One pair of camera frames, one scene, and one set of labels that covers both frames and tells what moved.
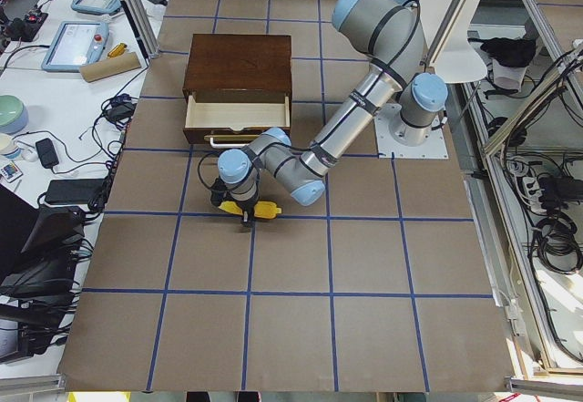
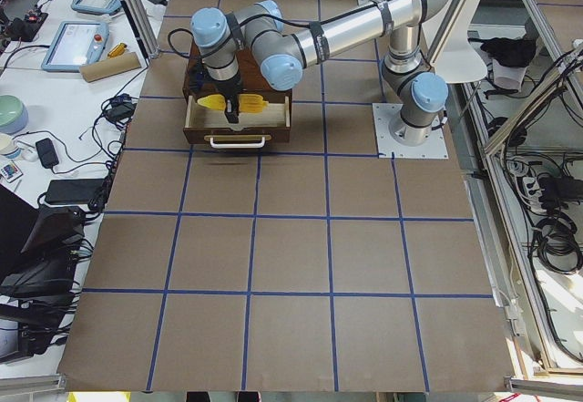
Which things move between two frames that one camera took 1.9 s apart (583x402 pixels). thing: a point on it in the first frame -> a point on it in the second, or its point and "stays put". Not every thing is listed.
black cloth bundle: x=518 y=52 stays put
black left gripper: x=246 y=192 -> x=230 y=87
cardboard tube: x=109 y=67 stays put
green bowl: x=14 y=115 stays put
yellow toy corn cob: x=263 y=210 -> x=248 y=103
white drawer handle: x=227 y=145 stays put
